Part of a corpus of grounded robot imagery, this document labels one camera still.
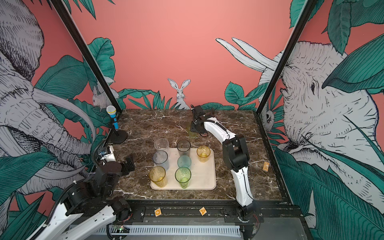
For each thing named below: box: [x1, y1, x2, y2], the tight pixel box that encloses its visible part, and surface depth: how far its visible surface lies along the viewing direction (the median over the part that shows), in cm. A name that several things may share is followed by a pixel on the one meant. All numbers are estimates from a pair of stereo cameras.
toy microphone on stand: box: [106, 105, 128, 144], surface depth 98 cm
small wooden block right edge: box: [262, 161, 270, 172], surface depth 92 cm
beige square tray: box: [150, 147, 217, 190], surface depth 89 cm
